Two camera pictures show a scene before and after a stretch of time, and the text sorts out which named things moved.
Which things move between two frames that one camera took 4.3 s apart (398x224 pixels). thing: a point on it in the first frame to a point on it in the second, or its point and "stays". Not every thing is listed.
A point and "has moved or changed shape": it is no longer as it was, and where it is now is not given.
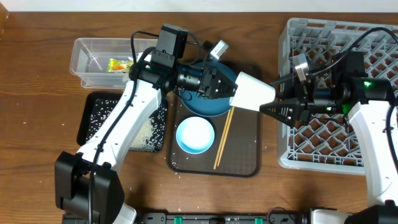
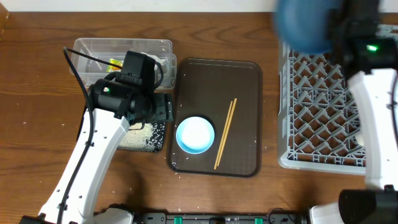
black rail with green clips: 274,218 stays
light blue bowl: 195,135 stays
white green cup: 252,92 has moved or changed shape
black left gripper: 212,83 to 166,109
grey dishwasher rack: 328,142 stays
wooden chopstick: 222,139 stays
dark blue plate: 193,101 to 303,24
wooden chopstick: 226,135 stays
